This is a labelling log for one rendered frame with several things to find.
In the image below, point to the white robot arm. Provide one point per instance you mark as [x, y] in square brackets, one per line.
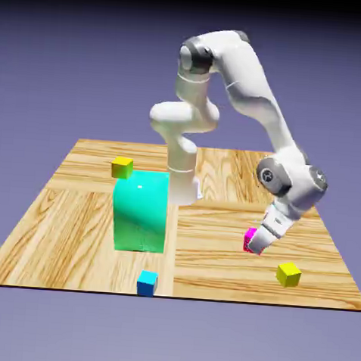
[245, 81]

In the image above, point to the small yellow cube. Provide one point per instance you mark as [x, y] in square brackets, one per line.
[122, 167]
[288, 274]

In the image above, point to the small blue cube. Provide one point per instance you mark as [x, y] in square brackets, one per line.
[147, 283]

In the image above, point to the small magenta cube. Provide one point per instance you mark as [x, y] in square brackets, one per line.
[249, 237]

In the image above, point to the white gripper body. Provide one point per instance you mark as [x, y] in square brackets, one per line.
[259, 241]

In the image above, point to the large green box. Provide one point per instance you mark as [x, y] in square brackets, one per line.
[140, 211]

